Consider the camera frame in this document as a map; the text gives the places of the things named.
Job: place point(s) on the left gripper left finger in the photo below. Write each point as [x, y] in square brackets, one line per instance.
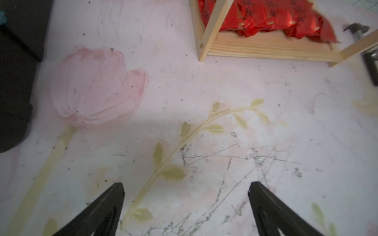
[100, 218]

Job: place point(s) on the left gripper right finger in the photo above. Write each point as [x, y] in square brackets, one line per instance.
[272, 216]

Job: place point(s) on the red tea bag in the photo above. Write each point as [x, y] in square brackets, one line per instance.
[309, 23]
[284, 14]
[206, 7]
[236, 17]
[258, 16]

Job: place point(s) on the light wooden shelf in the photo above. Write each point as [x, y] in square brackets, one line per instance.
[210, 41]

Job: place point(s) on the black plastic toolbox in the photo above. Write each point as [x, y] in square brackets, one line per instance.
[24, 26]

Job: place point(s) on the black handled hammer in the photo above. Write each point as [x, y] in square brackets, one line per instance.
[366, 50]

